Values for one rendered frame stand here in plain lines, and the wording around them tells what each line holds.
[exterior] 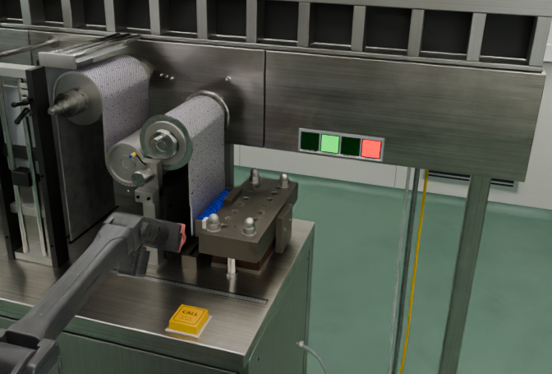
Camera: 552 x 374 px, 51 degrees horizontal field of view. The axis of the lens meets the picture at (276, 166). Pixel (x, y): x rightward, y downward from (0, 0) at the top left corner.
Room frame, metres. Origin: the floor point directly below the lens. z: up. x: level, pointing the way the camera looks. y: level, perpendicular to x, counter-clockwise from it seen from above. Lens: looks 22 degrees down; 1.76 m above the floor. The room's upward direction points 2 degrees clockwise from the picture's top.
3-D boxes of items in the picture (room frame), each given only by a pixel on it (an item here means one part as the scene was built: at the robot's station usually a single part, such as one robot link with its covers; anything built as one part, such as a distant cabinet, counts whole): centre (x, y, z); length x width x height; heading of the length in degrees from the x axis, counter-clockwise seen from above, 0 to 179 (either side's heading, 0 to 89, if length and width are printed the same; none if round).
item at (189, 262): (1.49, 0.19, 0.92); 0.28 x 0.04 x 0.04; 164
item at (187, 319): (1.12, 0.19, 0.91); 0.07 x 0.07 x 0.02; 74
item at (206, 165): (1.49, 0.19, 1.17); 0.23 x 0.01 x 0.18; 164
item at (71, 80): (1.59, 0.48, 1.33); 0.25 x 0.14 x 0.14; 164
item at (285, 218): (1.48, -0.03, 0.96); 0.10 x 0.03 x 0.11; 164
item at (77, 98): (1.44, 0.53, 1.33); 0.06 x 0.06 x 0.06; 74
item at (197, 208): (1.49, 0.19, 1.03); 0.23 x 0.01 x 0.09; 164
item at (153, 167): (1.36, 0.33, 1.05); 0.06 x 0.05 x 0.31; 164
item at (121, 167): (1.54, 0.36, 1.17); 0.26 x 0.12 x 0.12; 164
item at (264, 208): (1.50, 0.06, 1.00); 0.40 x 0.16 x 0.06; 164
